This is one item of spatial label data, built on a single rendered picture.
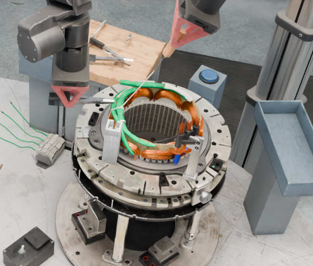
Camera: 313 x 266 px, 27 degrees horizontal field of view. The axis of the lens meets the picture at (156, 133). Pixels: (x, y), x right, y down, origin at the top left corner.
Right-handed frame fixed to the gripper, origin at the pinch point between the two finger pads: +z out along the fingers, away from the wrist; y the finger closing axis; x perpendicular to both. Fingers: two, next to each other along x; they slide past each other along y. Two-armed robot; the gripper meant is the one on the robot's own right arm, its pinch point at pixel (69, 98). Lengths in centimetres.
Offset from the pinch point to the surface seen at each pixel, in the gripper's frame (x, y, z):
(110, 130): 7.7, 9.0, -1.0
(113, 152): 8.7, 9.4, 4.7
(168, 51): 17.3, 0.8, -13.6
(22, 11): -25, -191, 120
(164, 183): 18.5, 14.5, 7.0
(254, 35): 99, -184, 120
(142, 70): 16.8, -22.4, 11.2
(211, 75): 33.8, -24.7, 13.2
